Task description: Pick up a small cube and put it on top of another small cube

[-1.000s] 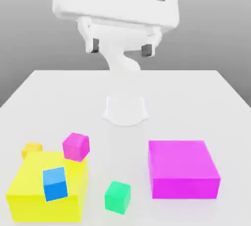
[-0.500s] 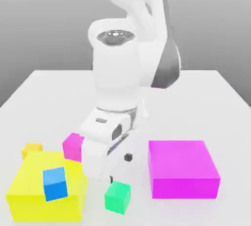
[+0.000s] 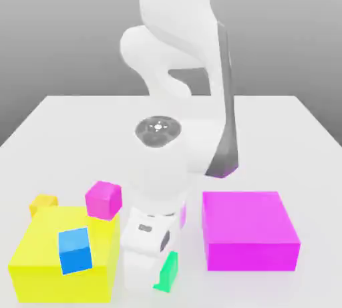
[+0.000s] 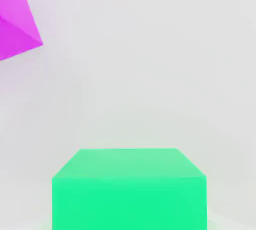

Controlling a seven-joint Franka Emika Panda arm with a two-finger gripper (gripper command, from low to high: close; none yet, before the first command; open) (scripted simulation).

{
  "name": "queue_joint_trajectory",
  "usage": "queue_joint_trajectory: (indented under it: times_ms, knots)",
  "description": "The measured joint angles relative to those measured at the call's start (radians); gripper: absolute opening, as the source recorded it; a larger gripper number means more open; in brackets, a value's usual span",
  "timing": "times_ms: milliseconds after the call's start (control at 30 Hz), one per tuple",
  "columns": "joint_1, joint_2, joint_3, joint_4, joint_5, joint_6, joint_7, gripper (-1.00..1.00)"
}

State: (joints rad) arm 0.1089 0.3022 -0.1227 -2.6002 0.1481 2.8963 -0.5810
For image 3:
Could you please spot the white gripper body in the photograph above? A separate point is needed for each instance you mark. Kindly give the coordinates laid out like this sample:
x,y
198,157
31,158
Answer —
x,y
140,270

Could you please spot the small green cube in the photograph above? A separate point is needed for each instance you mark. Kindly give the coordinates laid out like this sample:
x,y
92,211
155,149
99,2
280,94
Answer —
x,y
168,270

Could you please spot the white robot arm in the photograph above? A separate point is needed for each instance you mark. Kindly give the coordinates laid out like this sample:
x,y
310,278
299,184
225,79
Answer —
x,y
173,32

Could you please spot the small blue cube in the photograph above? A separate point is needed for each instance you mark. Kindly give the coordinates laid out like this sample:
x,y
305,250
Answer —
x,y
76,256

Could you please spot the small magenta cube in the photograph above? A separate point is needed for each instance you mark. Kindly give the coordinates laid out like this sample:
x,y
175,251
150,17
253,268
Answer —
x,y
103,201

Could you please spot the small yellow cube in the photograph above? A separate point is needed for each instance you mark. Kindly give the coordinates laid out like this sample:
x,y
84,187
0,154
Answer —
x,y
42,201

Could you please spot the large yellow box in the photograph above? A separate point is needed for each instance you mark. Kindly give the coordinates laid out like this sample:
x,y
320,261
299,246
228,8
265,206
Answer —
x,y
37,278

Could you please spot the large magenta box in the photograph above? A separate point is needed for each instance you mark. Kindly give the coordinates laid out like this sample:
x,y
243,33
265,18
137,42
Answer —
x,y
248,222

